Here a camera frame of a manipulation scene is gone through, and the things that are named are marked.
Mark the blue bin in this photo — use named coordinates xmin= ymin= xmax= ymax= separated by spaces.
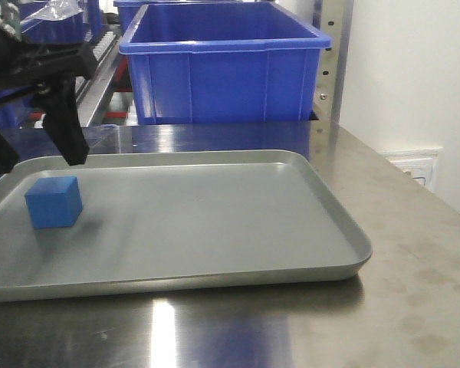
xmin=119 ymin=2 xmax=331 ymax=125
xmin=0 ymin=0 xmax=103 ymax=128
xmin=113 ymin=0 xmax=269 ymax=34

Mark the blue bin upper right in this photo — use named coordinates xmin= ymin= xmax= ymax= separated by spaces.
xmin=119 ymin=2 xmax=331 ymax=125

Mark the clear plastic sheet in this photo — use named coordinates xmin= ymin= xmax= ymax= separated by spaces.
xmin=28 ymin=0 xmax=83 ymax=21

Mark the blue bin upper left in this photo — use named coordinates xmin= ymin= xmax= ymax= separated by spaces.
xmin=0 ymin=0 xmax=103 ymax=128

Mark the blue foam cube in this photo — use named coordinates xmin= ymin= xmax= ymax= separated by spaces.
xmin=25 ymin=176 xmax=84 ymax=229

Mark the blue bin behind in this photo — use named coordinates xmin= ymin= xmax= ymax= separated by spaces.
xmin=113 ymin=0 xmax=269 ymax=34

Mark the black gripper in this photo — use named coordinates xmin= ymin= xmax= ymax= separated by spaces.
xmin=0 ymin=25 xmax=97 ymax=173

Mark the steel shelf upright post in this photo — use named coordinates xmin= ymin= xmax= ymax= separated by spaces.
xmin=313 ymin=0 xmax=354 ymax=127

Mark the grey metal tray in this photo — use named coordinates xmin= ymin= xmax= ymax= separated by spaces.
xmin=0 ymin=149 xmax=372 ymax=302

